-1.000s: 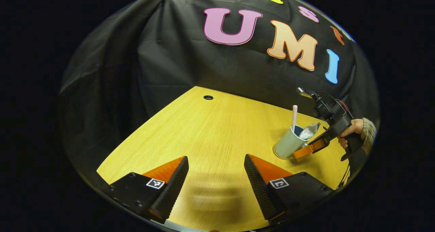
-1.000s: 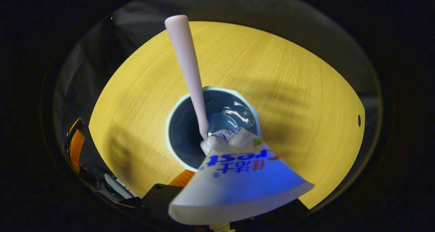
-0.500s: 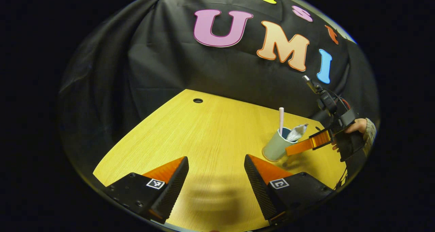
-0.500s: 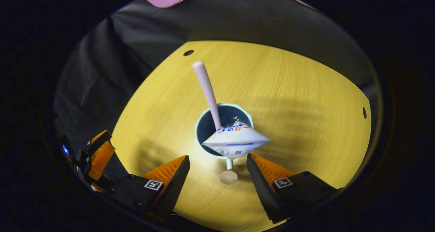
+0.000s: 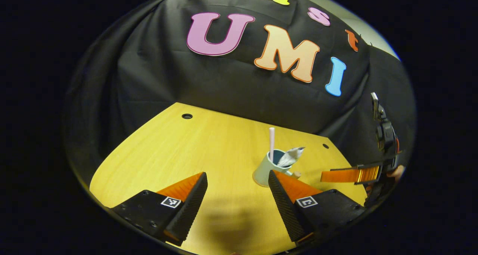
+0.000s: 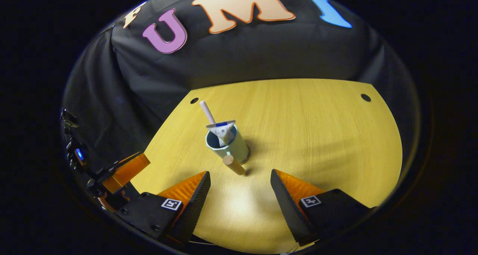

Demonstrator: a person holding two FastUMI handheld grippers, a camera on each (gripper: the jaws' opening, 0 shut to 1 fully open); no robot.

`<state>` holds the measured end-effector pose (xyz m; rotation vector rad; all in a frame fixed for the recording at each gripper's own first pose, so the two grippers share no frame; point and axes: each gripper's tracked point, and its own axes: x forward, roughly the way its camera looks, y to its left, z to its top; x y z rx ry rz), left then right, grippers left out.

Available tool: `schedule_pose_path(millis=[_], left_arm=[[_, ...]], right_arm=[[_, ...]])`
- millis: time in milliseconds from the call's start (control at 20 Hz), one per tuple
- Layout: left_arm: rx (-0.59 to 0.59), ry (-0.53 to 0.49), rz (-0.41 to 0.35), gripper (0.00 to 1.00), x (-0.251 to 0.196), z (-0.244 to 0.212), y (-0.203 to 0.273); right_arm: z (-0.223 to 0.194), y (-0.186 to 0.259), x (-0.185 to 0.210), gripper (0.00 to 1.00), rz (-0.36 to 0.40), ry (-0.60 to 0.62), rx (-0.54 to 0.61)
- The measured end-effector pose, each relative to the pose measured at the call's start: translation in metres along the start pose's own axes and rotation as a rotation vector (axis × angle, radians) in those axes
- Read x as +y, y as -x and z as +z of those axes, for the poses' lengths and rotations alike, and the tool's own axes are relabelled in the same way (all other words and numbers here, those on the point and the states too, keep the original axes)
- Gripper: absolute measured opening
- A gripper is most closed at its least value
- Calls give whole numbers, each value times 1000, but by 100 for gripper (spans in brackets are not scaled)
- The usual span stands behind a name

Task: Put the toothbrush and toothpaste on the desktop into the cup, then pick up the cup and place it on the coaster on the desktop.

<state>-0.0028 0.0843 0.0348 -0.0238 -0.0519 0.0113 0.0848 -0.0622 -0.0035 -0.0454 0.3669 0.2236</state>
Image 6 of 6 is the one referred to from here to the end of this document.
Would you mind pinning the yellow wooden desktop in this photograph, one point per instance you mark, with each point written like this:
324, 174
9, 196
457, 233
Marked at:
317, 135

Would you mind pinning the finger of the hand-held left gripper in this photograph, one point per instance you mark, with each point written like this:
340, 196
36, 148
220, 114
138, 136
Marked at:
127, 171

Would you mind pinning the black backdrop cloth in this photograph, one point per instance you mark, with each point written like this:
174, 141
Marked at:
242, 57

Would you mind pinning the white toothpaste tube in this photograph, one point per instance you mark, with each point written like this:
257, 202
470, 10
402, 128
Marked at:
224, 130

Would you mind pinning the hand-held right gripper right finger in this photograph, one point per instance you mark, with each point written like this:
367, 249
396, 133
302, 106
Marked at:
287, 206

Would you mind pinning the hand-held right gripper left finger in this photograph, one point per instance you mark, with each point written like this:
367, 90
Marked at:
194, 206

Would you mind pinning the pale pink toothbrush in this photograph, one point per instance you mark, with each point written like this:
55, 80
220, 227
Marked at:
207, 112

